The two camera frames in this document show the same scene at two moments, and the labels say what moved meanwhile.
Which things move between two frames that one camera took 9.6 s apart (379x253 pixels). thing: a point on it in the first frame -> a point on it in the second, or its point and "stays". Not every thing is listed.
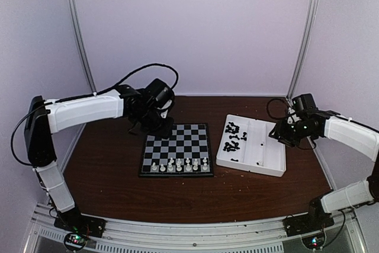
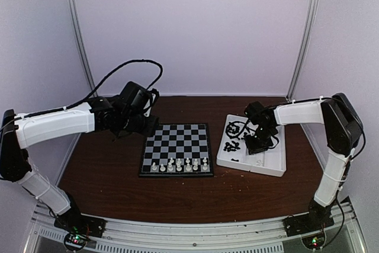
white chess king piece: x=179 y=167 stays
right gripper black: x=280 y=131 -> x=253 y=149
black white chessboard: x=186 y=153 stays
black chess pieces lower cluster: x=229 y=148 stays
